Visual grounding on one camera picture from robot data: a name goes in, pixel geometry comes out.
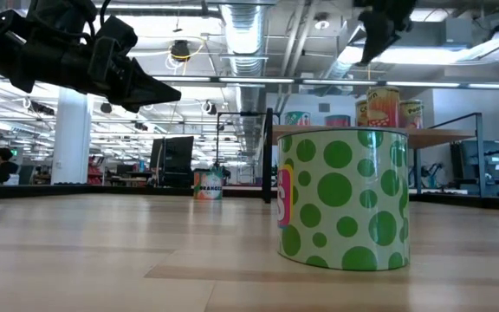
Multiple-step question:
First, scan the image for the suspended linear light rail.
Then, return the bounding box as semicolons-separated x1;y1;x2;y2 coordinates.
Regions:
152;75;499;90

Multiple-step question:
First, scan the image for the short oranges can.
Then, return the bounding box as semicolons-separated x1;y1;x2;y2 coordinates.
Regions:
193;170;224;201

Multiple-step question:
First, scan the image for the silver round ventilation duct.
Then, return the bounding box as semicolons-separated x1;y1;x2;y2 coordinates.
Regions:
318;0;379;88
219;3;273;127

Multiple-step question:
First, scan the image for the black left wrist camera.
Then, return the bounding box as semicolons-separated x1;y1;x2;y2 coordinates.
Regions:
97;16;139;60

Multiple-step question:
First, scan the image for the white round pillar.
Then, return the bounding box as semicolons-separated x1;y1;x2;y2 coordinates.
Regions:
51;90;94;185

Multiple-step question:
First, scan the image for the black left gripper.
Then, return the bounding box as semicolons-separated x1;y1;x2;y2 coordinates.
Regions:
10;37;182;114

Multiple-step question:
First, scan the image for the black computer monitor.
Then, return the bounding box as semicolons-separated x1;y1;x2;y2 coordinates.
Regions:
149;138;167;187
163;135;196;188

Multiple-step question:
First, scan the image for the long grey ceiling light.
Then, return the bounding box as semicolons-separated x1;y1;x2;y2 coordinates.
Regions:
97;0;223;19

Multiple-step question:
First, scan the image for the black aluminium extrusion frame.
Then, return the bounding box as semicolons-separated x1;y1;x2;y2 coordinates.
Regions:
0;182;272;200
408;192;499;213

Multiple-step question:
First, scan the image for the rectangular ceiling light panel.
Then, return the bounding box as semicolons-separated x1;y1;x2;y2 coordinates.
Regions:
338;45;458;66

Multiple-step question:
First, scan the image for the black background workstation frame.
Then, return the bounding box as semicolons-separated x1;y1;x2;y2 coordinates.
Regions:
215;111;282;170

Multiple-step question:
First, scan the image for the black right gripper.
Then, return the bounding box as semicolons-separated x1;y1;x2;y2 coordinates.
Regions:
353;0;418;66

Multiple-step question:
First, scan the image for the tall orange corn can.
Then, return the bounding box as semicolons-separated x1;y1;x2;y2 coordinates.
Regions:
354;100;369;128
365;86;401;128

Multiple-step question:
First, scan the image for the green polka dot peas can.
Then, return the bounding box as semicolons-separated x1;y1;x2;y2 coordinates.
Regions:
277;128;411;272

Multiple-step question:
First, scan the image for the wooden shelf board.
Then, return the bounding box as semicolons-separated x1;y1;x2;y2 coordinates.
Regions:
272;125;478;151

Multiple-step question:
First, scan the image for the grey equipment cabinet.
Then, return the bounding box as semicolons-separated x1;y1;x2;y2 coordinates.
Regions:
450;139;499;197

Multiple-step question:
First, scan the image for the black pendant ceiling fixture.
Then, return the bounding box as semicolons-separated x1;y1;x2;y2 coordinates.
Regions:
170;39;191;62

